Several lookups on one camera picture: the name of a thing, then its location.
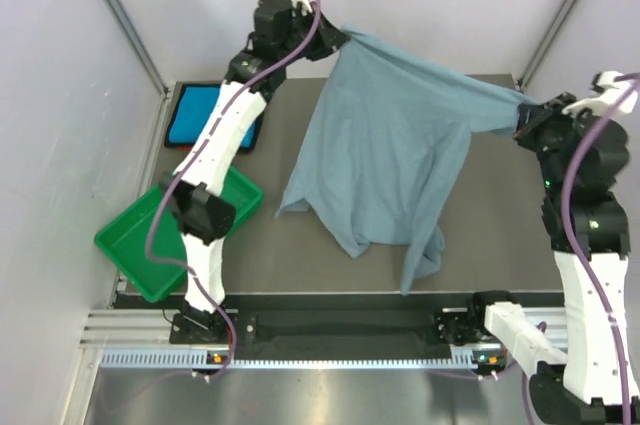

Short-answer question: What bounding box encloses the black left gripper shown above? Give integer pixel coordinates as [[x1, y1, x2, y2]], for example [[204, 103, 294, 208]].
[[277, 1, 347, 65]]

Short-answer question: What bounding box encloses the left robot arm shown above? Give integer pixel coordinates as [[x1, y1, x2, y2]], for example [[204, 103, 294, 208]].
[[160, 0, 348, 342]]

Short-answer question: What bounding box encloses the right aluminium corner post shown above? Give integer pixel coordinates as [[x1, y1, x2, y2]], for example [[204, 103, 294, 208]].
[[515, 0, 580, 92]]

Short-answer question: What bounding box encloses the folded bright blue t-shirt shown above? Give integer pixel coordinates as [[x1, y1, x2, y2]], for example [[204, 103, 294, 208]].
[[168, 84, 259, 146]]

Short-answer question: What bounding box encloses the folded black t-shirt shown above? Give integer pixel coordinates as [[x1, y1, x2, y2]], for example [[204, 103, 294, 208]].
[[163, 82, 266, 152]]

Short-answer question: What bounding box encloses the green plastic tray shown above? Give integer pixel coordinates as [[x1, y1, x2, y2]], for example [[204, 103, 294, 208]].
[[94, 167, 264, 303]]

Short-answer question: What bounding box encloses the left aluminium corner post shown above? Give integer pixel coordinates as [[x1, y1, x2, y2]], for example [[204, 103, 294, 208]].
[[103, 0, 169, 96]]

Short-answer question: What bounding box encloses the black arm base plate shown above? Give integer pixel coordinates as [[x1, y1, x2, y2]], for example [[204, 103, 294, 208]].
[[169, 308, 496, 348]]

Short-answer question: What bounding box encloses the aluminium corner post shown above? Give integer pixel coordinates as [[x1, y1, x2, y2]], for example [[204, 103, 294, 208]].
[[515, 0, 580, 92], [103, 0, 169, 96]]

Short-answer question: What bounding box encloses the aluminium frame rail front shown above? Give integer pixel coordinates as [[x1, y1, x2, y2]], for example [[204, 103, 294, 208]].
[[80, 307, 568, 350]]

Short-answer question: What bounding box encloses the grey slotted cable duct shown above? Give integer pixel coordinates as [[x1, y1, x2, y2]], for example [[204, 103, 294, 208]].
[[99, 348, 501, 371]]

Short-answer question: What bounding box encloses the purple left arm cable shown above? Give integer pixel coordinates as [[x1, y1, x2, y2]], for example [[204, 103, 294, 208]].
[[144, 0, 322, 386]]

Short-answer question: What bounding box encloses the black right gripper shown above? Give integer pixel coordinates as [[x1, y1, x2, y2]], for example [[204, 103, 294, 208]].
[[512, 91, 596, 194]]

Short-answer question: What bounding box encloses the light blue t-shirt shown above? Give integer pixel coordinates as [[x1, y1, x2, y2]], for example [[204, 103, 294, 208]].
[[277, 31, 543, 294]]

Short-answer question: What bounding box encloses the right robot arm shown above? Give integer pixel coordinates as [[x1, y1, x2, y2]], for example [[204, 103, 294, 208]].
[[466, 81, 639, 424]]

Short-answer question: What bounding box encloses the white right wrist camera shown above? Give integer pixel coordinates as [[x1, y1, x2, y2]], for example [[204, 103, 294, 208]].
[[561, 71, 639, 118]]

